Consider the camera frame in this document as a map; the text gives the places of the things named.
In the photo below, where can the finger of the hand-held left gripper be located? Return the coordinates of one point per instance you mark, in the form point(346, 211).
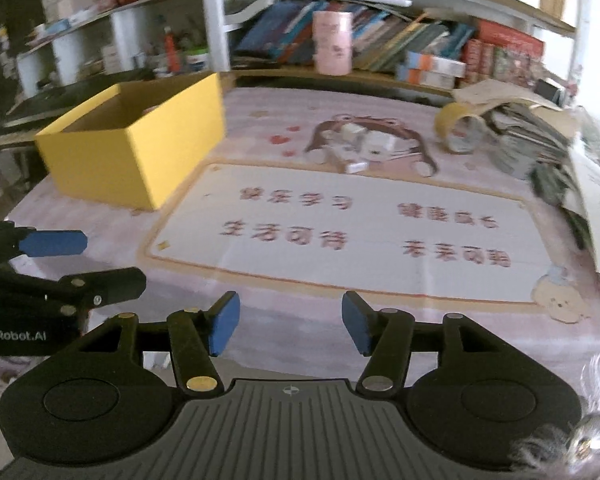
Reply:
point(115, 285)
point(55, 243)

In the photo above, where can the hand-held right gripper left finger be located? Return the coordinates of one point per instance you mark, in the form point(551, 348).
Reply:
point(223, 322)

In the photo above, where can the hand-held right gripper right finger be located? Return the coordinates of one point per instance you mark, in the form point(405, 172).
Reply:
point(357, 322)

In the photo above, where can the yellow cardboard box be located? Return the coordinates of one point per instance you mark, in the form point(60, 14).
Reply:
point(100, 160)

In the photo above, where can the small white eraser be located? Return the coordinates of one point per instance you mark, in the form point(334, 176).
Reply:
point(356, 166)

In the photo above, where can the yellow tape roll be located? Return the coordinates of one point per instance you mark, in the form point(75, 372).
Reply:
point(445, 120)

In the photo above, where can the desktop with pink checked tablecloth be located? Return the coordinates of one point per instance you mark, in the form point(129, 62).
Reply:
point(330, 260)

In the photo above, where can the black electric piano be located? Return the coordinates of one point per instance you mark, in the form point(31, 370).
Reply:
point(55, 105)

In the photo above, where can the white curved side shelf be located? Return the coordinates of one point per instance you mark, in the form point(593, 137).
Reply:
point(125, 35)

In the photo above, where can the red tube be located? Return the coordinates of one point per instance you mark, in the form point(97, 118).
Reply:
point(172, 52)

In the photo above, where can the white jar with green lid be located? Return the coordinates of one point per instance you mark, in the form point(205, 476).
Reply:
point(197, 61)

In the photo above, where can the orange white small box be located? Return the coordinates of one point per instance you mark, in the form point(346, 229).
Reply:
point(437, 62)
point(425, 78)

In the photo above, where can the pile of papers and books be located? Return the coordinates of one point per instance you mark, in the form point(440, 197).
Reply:
point(525, 130)

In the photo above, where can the white bookshelf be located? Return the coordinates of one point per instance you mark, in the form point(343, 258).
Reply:
point(214, 20)

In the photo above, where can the pink printed tumbler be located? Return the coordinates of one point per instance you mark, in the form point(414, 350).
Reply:
point(332, 42)

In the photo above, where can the row of leaning books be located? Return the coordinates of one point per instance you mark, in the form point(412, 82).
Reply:
point(280, 30)

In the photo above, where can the red gift box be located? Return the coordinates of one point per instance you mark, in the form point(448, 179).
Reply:
point(510, 47)

